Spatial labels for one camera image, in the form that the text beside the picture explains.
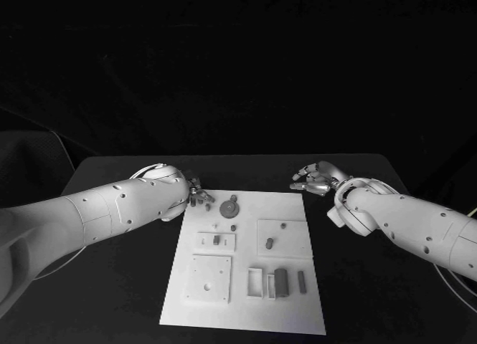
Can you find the large grey cylinder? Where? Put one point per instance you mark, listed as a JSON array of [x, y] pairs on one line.
[[281, 282]]

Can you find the grey flat block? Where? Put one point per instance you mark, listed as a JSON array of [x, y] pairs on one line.
[[216, 240]]

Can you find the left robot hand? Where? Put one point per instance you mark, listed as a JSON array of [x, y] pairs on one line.
[[199, 195]]

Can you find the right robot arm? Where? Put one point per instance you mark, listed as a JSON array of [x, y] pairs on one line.
[[417, 228]]

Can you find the thin grey cylinder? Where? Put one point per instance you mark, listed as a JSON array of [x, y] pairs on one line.
[[302, 281]]

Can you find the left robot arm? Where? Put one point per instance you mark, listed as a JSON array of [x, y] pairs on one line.
[[106, 212]]

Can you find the grey oblong plug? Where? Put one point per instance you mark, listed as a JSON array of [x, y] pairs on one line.
[[270, 243]]

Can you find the grey gear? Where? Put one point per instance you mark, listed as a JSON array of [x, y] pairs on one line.
[[229, 208]]

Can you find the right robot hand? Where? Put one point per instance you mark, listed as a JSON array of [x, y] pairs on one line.
[[320, 178]]

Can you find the white task board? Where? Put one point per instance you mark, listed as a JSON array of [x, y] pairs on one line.
[[247, 268]]

